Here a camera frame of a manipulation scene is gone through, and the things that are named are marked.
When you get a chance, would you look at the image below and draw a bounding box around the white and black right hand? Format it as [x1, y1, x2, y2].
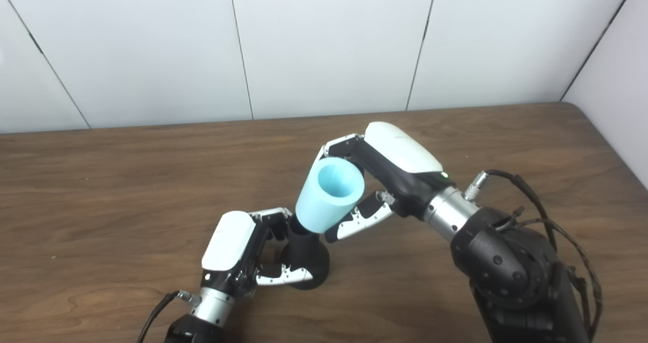
[313, 121, 480, 243]

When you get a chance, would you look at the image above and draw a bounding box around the white and black left hand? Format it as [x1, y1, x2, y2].
[190, 207, 314, 328]

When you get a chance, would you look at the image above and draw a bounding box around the light blue cylinder cup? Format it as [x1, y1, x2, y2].
[295, 157, 366, 234]

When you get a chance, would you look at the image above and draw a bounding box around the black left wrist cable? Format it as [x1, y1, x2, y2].
[137, 290, 202, 343]

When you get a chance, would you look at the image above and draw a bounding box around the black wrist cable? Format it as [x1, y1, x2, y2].
[463, 169, 603, 341]
[137, 290, 202, 343]

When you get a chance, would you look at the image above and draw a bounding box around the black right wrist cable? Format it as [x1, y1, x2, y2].
[463, 169, 603, 341]

